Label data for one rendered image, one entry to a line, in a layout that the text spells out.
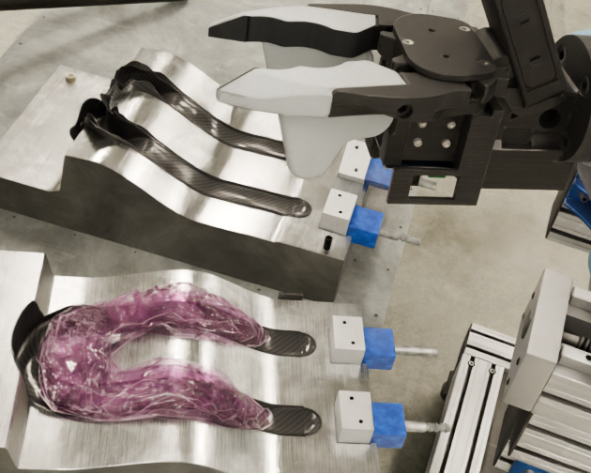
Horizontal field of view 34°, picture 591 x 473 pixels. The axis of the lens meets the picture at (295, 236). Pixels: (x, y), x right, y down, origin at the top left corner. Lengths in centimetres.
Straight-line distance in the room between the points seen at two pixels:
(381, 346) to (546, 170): 61
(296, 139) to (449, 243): 210
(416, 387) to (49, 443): 133
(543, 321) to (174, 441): 41
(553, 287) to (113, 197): 56
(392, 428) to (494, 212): 168
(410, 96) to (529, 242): 220
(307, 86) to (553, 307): 66
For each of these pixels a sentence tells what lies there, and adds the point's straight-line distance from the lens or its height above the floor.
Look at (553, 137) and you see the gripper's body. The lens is 56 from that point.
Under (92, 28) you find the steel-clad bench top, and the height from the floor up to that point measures 80.
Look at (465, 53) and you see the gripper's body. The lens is 52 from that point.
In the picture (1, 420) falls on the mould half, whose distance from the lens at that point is 100.
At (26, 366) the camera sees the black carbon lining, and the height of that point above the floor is 87.
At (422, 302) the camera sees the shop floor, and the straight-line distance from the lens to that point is 240.
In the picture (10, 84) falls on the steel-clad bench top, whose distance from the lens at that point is 157.
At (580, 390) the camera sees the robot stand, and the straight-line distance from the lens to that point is 105.
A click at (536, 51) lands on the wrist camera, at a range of 52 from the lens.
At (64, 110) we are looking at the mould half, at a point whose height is 86.
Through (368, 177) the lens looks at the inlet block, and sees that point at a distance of 129.
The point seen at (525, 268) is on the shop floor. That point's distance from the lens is 258.
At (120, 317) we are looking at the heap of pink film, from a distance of 109.
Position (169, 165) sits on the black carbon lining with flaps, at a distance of 127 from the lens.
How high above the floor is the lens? 174
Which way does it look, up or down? 45 degrees down
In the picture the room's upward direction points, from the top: 11 degrees clockwise
